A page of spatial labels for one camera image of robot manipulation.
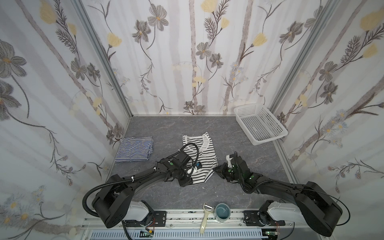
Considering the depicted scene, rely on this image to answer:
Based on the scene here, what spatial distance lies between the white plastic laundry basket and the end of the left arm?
1.77ft

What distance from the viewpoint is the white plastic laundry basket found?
1.06 metres

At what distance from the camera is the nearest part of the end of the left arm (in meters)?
0.59
